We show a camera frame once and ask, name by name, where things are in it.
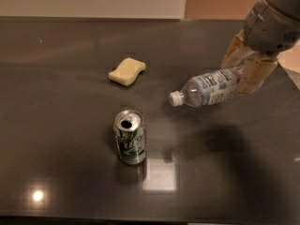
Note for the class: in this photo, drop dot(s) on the yellow sponge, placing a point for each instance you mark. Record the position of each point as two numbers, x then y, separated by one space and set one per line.
127 71

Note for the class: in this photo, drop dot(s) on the silver green soda can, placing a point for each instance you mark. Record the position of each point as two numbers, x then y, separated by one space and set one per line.
130 133

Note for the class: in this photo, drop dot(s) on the clear blue-labelled plastic bottle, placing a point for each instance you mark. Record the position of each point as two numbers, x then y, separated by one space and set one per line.
209 88

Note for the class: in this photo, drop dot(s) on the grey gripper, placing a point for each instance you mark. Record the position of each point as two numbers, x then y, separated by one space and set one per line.
268 29

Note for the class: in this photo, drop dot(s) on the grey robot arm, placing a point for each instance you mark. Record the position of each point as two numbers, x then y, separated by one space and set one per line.
270 28

